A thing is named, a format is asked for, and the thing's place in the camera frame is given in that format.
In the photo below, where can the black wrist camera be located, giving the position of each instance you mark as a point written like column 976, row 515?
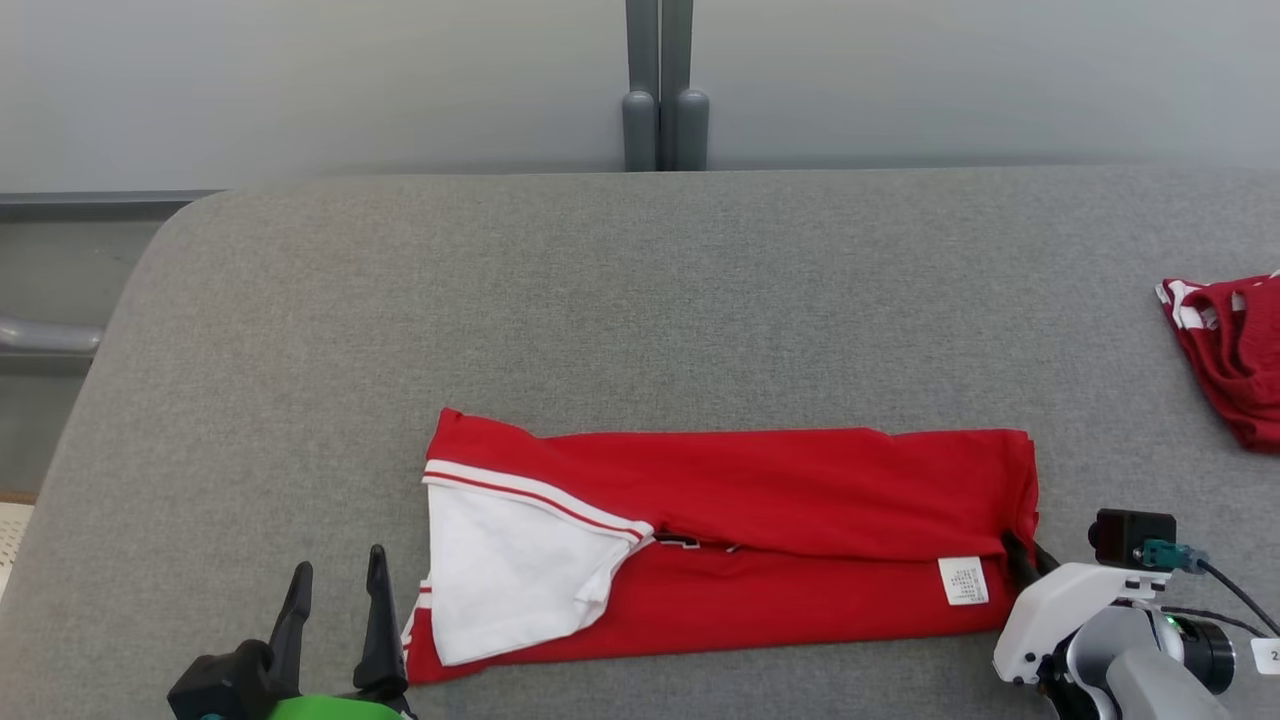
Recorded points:
column 1130, row 535
column 220, row 685

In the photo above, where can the dark grey wall rail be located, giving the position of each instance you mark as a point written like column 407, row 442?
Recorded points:
column 100, row 205

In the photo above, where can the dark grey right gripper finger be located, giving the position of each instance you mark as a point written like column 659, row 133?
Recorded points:
column 1020, row 560
column 1045, row 560

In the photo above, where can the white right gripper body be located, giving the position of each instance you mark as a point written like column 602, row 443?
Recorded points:
column 1060, row 615

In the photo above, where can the grey horizontal pipe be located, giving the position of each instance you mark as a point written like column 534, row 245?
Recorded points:
column 50, row 335

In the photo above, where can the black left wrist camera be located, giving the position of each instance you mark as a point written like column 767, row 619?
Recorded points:
column 220, row 685

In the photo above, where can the red shorts with white stripe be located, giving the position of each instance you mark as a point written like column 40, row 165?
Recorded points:
column 1235, row 350

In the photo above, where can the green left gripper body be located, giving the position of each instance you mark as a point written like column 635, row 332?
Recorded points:
column 330, row 710

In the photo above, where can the red jersey with white sleeves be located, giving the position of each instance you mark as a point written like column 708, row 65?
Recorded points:
column 800, row 490

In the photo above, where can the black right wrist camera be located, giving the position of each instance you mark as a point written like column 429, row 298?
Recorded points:
column 1130, row 535

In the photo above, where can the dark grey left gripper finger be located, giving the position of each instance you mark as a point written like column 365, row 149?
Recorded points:
column 382, row 640
column 290, row 630

